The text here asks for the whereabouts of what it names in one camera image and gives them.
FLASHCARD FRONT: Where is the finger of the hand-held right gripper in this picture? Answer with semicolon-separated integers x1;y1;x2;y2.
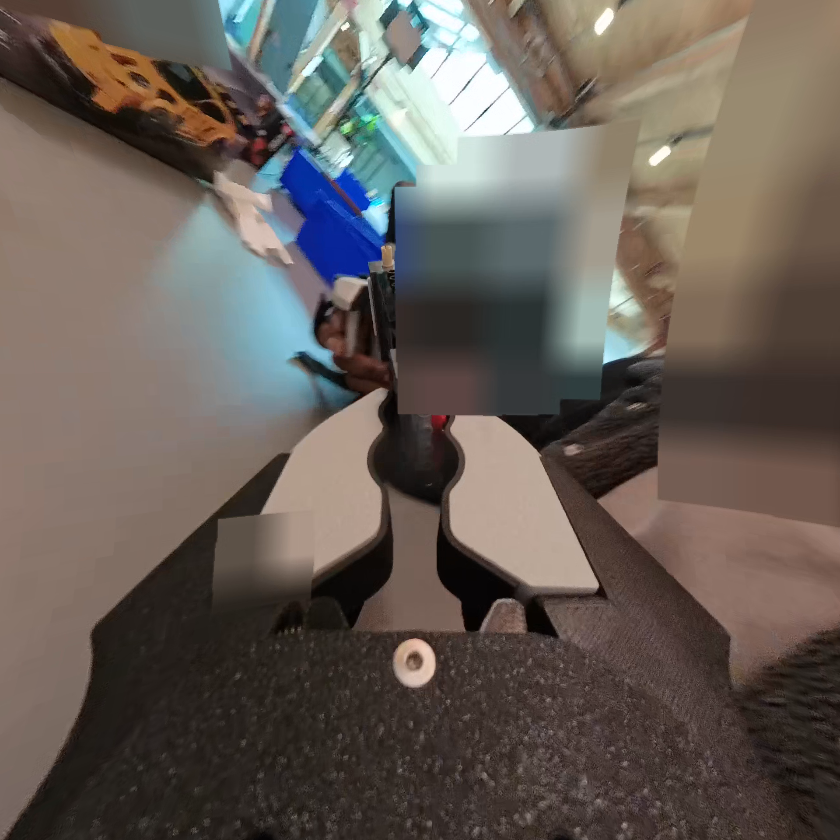
334;276;370;357

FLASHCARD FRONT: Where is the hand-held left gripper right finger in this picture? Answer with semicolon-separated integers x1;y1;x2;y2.
442;415;602;597

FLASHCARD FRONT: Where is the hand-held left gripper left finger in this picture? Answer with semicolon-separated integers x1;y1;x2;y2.
262;387;393;592

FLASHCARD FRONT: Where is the white desk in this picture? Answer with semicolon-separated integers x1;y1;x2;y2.
0;75;463;840

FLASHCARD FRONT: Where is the person's right hand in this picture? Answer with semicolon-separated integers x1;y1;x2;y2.
317;314;396;396

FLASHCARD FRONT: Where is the blue plastic bin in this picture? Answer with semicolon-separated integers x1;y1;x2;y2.
295;197;396;288
279;147;366;217

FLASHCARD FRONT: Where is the person's black fleece jacket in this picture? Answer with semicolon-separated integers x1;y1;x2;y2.
538;357;840;840

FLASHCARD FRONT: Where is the person's grey shirt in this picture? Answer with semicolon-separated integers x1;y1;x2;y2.
596;491;840;691

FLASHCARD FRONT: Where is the toy box with yellow car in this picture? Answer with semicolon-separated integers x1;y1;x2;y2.
0;7;244;182

